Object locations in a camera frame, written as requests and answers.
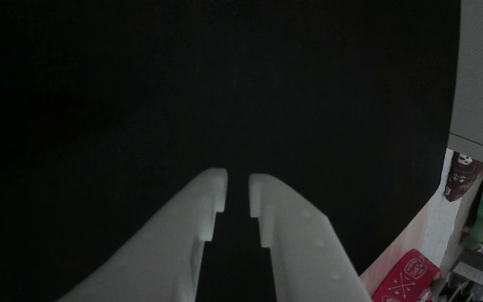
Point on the red printed box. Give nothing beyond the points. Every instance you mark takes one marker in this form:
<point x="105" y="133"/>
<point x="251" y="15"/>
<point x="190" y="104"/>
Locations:
<point x="405" y="277"/>

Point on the dark grey box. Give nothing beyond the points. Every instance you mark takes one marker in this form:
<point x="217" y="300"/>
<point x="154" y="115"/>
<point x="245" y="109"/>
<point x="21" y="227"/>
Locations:
<point x="472" y="272"/>

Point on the black desk mat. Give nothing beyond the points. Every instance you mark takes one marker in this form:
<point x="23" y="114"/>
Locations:
<point x="183" y="84"/>

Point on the brown printed pouch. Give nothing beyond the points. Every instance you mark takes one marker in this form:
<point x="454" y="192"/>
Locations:
<point x="461" y="176"/>

